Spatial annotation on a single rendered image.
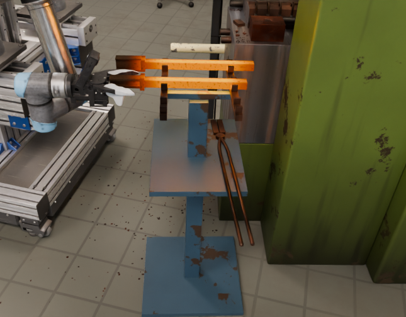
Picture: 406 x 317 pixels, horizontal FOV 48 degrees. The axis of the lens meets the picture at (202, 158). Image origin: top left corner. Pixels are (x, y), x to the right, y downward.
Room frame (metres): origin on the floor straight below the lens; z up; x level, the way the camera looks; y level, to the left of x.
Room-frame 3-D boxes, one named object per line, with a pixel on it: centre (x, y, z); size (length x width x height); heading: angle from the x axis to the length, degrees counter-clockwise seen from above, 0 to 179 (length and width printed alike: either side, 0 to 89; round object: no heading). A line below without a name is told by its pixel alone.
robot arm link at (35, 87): (1.19, 0.51, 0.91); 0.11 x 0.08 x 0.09; 93
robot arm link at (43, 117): (1.21, 0.50, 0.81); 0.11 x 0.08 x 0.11; 147
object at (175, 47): (2.13, -0.03, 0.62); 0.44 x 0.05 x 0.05; 93
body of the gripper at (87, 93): (1.20, 0.35, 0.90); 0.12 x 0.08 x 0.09; 93
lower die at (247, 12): (1.81, -0.35, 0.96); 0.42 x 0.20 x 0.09; 93
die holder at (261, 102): (1.75, -0.36, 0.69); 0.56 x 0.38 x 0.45; 93
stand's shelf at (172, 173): (1.22, 0.02, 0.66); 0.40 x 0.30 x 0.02; 4
